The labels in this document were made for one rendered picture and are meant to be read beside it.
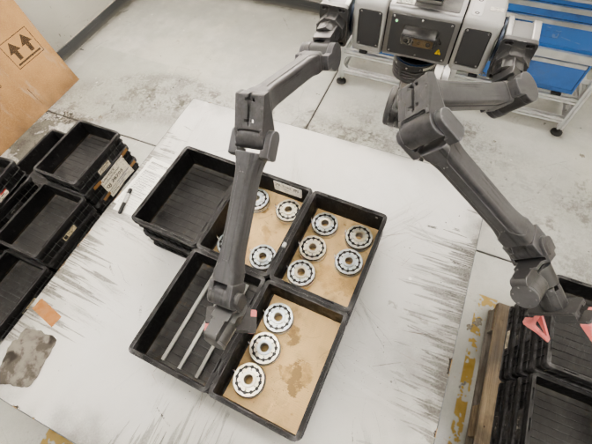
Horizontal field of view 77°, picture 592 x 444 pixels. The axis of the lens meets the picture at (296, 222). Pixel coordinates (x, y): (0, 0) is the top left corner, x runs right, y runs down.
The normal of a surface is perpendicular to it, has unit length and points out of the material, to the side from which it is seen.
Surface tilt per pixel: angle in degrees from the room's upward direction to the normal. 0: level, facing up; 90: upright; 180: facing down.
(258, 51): 0
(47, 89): 72
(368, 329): 0
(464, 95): 41
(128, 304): 0
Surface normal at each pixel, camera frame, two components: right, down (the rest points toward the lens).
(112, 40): -0.06, -0.50
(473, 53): -0.40, 0.81
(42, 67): 0.86, 0.19
